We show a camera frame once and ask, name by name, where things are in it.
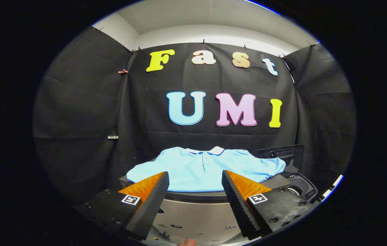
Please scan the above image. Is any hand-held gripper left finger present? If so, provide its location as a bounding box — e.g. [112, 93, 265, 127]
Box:
[76, 172, 170, 241]

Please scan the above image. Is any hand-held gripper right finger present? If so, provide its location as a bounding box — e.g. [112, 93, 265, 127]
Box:
[221, 170, 314, 241]

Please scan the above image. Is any light blue polo shirt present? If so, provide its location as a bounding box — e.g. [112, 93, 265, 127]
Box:
[126, 146, 287, 193]

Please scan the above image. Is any grey top-load washing machine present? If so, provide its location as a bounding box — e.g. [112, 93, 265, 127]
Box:
[256, 145, 319, 205]

